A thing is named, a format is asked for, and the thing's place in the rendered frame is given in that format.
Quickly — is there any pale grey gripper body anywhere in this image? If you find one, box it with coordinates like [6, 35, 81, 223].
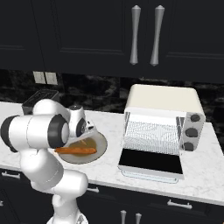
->
[70, 127, 100, 145]

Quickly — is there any orange baguette bread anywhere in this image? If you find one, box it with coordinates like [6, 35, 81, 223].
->
[54, 146, 97, 156]

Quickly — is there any black toaster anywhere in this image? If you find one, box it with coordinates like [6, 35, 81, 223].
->
[21, 89, 60, 116]

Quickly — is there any glass toaster oven door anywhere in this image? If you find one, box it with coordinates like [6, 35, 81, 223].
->
[117, 147, 186, 185]

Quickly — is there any cream toaster oven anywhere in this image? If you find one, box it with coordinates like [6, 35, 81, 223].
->
[117, 84, 207, 185]

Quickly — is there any dark toaster oven knob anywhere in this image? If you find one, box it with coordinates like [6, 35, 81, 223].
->
[190, 113, 201, 123]
[185, 128, 199, 138]
[184, 142, 195, 152]

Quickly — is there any grey round plate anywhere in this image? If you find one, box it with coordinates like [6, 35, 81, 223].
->
[58, 130, 109, 165]

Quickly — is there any black drawer front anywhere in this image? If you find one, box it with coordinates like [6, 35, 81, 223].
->
[0, 168, 33, 193]
[84, 183, 138, 208]
[132, 191, 224, 224]

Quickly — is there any silver drawer handle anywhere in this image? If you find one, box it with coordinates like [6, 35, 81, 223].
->
[166, 199, 193, 210]
[1, 171, 22, 180]
[86, 186, 101, 194]

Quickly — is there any wire toaster oven rack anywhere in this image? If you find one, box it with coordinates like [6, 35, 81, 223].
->
[123, 120, 182, 155]

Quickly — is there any beige wall switch plate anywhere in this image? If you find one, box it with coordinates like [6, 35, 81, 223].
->
[44, 72, 59, 86]
[32, 70, 46, 85]

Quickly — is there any silver base cupboard handle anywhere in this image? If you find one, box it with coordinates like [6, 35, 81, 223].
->
[120, 209, 128, 224]
[134, 212, 143, 224]

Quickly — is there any black wall cupboard door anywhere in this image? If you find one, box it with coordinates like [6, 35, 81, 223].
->
[142, 0, 224, 85]
[31, 0, 145, 79]
[0, 0, 45, 72]

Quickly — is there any long silver cupboard handle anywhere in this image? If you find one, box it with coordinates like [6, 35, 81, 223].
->
[129, 4, 142, 66]
[150, 4, 165, 67]

